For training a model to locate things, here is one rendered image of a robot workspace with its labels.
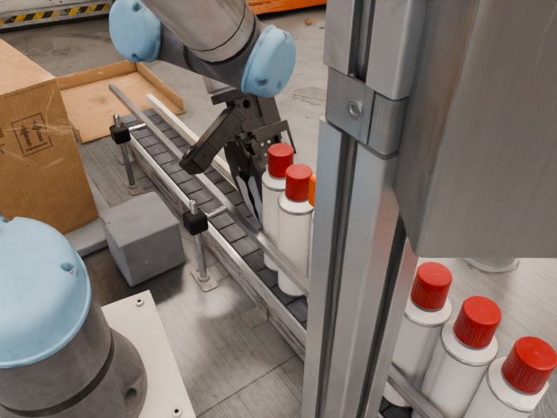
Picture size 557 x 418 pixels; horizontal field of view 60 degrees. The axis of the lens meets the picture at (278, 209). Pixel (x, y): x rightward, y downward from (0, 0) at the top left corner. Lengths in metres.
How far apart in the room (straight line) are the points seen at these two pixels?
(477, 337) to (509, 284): 0.33
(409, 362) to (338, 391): 0.20
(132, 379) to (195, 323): 0.20
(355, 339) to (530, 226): 0.14
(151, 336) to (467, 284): 0.45
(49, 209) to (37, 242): 0.43
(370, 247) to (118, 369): 0.36
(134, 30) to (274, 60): 0.17
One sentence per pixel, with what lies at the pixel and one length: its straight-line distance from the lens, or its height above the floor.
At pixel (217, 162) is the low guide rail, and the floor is 0.91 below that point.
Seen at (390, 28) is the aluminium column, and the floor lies 1.36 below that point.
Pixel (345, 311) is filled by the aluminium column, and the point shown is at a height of 1.20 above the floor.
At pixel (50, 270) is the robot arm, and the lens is 0.43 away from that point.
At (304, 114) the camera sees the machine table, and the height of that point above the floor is 0.83.
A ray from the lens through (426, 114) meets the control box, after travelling 0.18.
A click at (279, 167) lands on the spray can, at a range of 0.62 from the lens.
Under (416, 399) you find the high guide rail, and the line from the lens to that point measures 0.54.
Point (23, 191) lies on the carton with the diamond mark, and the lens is 0.84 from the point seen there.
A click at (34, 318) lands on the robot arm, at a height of 1.13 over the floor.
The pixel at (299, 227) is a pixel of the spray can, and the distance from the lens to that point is 0.61.
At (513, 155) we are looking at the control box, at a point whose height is 1.34.
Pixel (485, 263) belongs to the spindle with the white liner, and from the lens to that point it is 0.79.
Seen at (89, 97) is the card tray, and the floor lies 0.83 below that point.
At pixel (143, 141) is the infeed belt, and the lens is 1.06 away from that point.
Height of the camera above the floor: 1.42
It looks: 40 degrees down
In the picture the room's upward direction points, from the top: straight up
